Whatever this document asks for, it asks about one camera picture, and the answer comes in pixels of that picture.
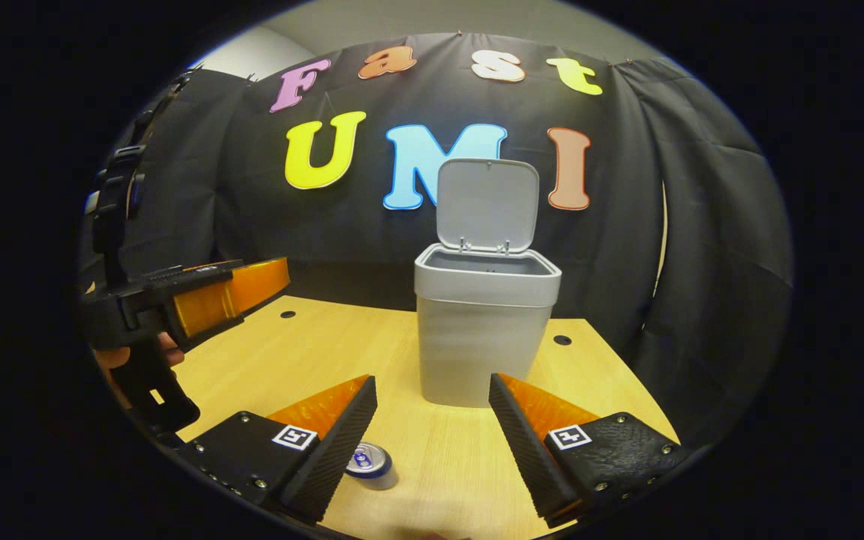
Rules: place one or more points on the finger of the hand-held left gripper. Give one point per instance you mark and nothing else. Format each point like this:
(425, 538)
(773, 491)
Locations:
(214, 300)

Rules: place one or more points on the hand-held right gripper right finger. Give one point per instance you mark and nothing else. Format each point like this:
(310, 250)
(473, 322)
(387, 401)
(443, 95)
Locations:
(529, 450)

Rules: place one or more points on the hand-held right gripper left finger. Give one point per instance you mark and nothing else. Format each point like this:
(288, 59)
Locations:
(327, 457)

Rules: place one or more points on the silver blue pop can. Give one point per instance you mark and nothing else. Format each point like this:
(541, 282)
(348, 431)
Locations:
(376, 472)

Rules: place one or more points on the white desktop garbage bin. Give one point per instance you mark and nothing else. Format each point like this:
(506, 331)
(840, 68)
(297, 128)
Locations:
(477, 352)

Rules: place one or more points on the wooden desktop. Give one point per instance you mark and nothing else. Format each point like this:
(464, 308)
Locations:
(327, 352)

